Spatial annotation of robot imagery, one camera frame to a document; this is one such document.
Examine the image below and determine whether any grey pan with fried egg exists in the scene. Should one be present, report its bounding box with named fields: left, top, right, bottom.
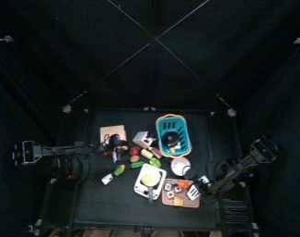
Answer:
left=140, top=173, right=162, bottom=204

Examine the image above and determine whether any white slotted toy spatula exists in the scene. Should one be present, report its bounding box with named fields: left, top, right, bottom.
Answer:
left=186, top=183, right=202, bottom=202

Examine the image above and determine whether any tan cardboard box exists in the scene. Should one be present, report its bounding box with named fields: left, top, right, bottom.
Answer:
left=99, top=124, right=127, bottom=144

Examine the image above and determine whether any green yellow toy corn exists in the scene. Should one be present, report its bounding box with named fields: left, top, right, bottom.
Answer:
left=112, top=164, right=126, bottom=177

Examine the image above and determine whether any black round lid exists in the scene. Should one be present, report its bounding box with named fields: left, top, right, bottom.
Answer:
left=183, top=168, right=198, bottom=180

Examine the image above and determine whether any pink rectangular tray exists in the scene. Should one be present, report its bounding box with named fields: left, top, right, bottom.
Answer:
left=160, top=178, right=202, bottom=209

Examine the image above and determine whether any green toy leaf vegetable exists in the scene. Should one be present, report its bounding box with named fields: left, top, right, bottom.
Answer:
left=128, top=160, right=146, bottom=169

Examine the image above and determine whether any yellow toy cheese block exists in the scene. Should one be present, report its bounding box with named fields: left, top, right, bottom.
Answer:
left=140, top=148, right=155, bottom=160

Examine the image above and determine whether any small white toy piece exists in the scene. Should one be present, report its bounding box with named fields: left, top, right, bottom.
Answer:
left=100, top=173, right=115, bottom=186

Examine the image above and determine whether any white round plate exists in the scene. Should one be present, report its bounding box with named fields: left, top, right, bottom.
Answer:
left=170, top=156, right=191, bottom=177

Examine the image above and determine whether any brown toy meat block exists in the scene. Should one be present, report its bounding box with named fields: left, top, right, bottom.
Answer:
left=148, top=146, right=163, bottom=159

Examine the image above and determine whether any green toy pepper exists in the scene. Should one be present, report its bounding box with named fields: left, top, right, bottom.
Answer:
left=148, top=156, right=162, bottom=168

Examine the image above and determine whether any white text label sticker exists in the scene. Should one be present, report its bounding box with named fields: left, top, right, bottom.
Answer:
left=221, top=198, right=251, bottom=229

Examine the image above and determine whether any white toy stove tray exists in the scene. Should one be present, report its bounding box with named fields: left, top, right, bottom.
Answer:
left=132, top=163, right=168, bottom=201

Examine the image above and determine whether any black toy pot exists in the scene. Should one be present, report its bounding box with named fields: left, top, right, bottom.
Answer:
left=160, top=131, right=183, bottom=148

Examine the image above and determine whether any teal basket with orange rim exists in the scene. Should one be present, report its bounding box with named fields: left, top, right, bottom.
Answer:
left=155, top=113, right=192, bottom=159

